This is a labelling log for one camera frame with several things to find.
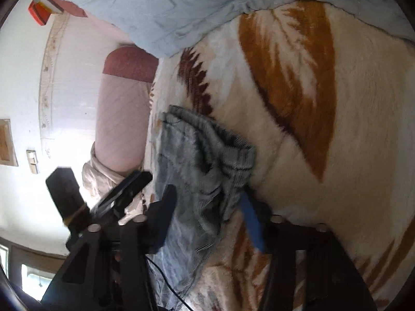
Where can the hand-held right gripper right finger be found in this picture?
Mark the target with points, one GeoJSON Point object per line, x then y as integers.
{"type": "Point", "coordinates": [254, 226]}

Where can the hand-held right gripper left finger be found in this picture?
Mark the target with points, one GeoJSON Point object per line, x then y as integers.
{"type": "Point", "coordinates": [163, 220]}

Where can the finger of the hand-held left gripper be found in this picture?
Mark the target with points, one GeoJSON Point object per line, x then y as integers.
{"type": "Point", "coordinates": [129, 186]}
{"type": "Point", "coordinates": [66, 191]}

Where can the grey-blue denim pants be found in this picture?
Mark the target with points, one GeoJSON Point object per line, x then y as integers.
{"type": "Point", "coordinates": [194, 155]}

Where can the white floral pillow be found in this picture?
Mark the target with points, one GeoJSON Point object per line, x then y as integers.
{"type": "Point", "coordinates": [97, 175]}

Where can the pink bolster cushion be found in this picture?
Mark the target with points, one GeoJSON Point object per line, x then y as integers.
{"type": "Point", "coordinates": [120, 120]}

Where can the leaf printed fleece blanket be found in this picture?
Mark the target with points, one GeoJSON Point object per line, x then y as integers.
{"type": "Point", "coordinates": [356, 103]}

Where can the red flat box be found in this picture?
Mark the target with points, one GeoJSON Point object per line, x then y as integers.
{"type": "Point", "coordinates": [38, 14]}

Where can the light blue quilted pillow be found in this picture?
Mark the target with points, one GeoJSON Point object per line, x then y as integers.
{"type": "Point", "coordinates": [162, 6]}

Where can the white and yellow box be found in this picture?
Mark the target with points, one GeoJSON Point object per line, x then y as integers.
{"type": "Point", "coordinates": [51, 4]}

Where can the beige wall switch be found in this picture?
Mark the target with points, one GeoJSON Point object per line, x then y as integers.
{"type": "Point", "coordinates": [34, 167]}
{"type": "Point", "coordinates": [31, 155]}

